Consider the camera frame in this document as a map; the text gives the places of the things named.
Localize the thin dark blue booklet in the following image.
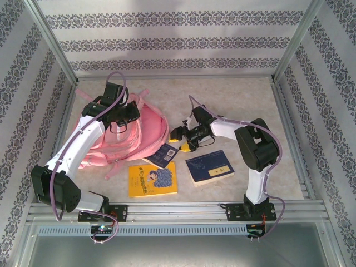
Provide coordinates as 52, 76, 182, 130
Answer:
143, 142, 179, 170

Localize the pink school backpack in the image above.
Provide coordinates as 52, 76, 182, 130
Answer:
73, 88, 170, 180

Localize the dark blue book yellow label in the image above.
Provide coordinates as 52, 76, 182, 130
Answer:
185, 149, 235, 188

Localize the yellow paperback book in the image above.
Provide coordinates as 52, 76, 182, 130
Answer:
127, 161, 178, 198

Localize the grey sheet metal panel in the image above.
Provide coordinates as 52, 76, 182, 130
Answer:
16, 222, 343, 267

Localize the aluminium table back rail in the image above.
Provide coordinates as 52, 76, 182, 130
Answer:
76, 74, 275, 82

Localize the aluminium table side rail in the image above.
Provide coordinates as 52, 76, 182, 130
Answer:
271, 80, 317, 201
38, 82, 80, 204

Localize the aluminium mounting rail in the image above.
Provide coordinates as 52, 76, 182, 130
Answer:
27, 201, 327, 223

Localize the aluminium frame post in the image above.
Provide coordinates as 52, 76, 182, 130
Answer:
271, 0, 326, 83
23, 0, 80, 86

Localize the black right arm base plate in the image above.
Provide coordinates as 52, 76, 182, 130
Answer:
225, 202, 278, 223

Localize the grey slotted cable duct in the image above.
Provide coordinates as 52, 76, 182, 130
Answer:
37, 224, 249, 236

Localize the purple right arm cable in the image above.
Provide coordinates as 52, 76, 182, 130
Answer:
188, 95, 287, 241

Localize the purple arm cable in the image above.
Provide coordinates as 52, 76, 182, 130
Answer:
188, 95, 287, 241
50, 71, 128, 245

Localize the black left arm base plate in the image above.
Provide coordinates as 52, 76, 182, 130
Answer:
77, 204, 129, 223

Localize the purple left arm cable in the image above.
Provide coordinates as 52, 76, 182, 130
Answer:
50, 71, 128, 245

